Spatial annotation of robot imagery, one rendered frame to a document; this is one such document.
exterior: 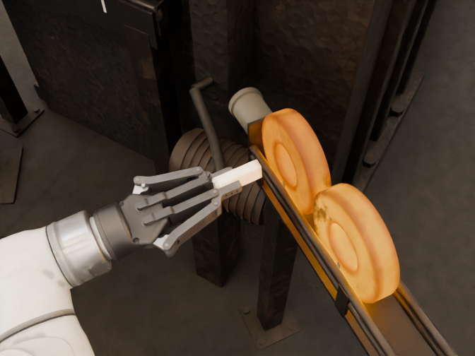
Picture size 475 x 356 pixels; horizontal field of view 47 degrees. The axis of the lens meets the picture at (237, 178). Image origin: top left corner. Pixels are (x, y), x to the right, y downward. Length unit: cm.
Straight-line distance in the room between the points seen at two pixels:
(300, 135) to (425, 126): 114
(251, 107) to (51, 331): 44
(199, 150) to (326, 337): 64
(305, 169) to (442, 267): 91
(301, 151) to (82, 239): 30
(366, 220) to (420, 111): 125
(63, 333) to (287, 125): 39
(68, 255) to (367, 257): 37
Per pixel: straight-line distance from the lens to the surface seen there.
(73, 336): 72
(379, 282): 67
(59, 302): 73
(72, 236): 73
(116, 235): 73
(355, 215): 66
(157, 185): 78
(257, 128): 84
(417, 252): 159
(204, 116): 101
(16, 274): 73
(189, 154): 103
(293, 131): 74
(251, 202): 99
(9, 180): 175
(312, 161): 73
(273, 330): 142
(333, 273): 73
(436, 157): 178
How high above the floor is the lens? 136
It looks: 56 degrees down
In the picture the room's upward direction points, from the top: straight up
